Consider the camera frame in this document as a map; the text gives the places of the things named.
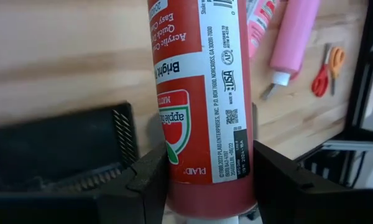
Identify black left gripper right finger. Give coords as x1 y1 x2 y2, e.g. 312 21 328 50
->
253 139 343 224

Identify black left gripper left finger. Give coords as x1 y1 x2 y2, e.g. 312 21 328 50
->
96 142 169 224

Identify grey-handled paintbrush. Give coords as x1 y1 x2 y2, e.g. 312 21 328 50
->
260 82 278 101

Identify red-handled scissors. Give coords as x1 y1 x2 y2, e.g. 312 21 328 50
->
311 43 333 98

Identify red acrylic paint bottle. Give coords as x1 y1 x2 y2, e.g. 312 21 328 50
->
147 0 258 224

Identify orange-handled scissors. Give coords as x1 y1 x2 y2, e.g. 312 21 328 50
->
328 46 346 96

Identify plain pink paint bottle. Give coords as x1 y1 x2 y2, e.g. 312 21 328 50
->
269 0 321 87

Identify pink striped packet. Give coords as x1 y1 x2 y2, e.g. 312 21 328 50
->
246 0 279 60

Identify black slotted plastic basket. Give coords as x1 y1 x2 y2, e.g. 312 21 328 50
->
0 101 140 195

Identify black aluminium rig frame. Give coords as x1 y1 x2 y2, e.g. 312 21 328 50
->
295 0 373 189

